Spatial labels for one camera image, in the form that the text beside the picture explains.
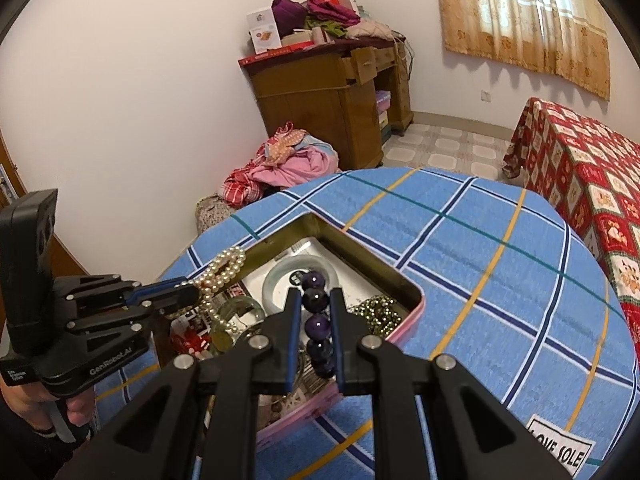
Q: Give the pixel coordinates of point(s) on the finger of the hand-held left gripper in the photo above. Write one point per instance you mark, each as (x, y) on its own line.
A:
(160, 288)
(167, 306)

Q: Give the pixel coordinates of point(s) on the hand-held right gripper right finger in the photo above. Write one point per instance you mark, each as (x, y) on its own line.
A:
(336, 340)

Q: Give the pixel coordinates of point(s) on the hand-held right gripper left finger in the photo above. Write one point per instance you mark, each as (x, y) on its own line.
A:
(295, 340)

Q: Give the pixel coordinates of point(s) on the green jade bangle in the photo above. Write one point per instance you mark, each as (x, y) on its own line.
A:
(240, 304)

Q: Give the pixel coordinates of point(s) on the pink tin box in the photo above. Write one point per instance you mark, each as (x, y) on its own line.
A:
(310, 412)

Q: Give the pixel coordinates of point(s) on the person's left forearm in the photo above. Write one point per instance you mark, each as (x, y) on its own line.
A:
(25, 455)

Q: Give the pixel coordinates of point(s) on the person's left hand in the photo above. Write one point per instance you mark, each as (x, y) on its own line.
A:
(77, 412)

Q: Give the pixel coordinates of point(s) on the pale jade bangle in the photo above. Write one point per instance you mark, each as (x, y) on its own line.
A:
(272, 285)

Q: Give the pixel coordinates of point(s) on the printed paper leaflet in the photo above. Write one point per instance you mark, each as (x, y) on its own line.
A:
(234, 291)

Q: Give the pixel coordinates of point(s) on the wooden door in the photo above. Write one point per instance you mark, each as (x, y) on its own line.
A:
(10, 170)

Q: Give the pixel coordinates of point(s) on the woven stool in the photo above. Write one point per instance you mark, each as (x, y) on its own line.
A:
(215, 212)

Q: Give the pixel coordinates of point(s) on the blue plaid tablecloth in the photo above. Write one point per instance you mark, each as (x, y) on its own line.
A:
(500, 285)

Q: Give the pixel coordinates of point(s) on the pile of pink clothes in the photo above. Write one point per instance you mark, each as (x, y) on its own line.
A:
(290, 165)

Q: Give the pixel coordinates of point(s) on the plastic storage drawers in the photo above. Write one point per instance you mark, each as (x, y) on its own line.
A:
(384, 115)

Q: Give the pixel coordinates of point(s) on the wooden desk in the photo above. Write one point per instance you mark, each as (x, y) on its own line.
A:
(320, 110)

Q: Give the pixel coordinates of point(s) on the white cloth label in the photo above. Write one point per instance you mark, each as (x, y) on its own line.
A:
(560, 442)

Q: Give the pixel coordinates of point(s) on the flat red box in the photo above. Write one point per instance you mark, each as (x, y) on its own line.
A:
(280, 54)

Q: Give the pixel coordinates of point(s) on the white printed box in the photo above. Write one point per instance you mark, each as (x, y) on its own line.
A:
(262, 30)

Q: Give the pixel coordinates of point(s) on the bed with red patchwork quilt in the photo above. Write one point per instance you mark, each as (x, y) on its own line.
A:
(590, 185)

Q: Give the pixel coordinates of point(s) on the purple cloth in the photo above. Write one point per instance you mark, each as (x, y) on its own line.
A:
(290, 12)

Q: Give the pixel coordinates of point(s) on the beige cloth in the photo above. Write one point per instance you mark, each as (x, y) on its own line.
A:
(370, 30)

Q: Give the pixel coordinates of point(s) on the maroon cloth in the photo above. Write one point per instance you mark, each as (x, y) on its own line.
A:
(332, 10)

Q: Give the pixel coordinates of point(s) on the wide tan patterned curtain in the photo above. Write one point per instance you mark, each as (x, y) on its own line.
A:
(525, 20)

